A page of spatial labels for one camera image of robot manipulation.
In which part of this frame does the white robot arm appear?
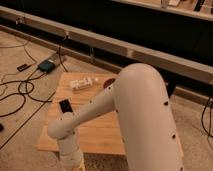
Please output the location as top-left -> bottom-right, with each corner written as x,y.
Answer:
48,63 -> 184,171

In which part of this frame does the purple bowl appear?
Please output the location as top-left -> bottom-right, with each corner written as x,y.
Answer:
103,78 -> 115,89

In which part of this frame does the black floor cable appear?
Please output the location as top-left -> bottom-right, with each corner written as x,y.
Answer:
0,34 -> 69,118

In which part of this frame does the white small box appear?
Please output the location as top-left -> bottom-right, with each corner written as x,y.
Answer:
70,77 -> 93,90

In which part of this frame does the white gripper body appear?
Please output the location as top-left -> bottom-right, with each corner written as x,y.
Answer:
58,139 -> 83,171

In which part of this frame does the long metal rail frame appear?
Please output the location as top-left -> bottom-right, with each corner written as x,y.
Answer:
0,5 -> 213,85

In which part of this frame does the small black device on floor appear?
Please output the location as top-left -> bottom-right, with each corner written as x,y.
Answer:
17,64 -> 30,72

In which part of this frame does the wooden table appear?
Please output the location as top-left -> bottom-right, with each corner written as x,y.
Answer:
36,72 -> 185,158

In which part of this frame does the dark power adapter box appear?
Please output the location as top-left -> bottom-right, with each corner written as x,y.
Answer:
38,60 -> 55,73

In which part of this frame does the black phone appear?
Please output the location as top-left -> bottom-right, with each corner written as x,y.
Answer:
59,99 -> 73,113

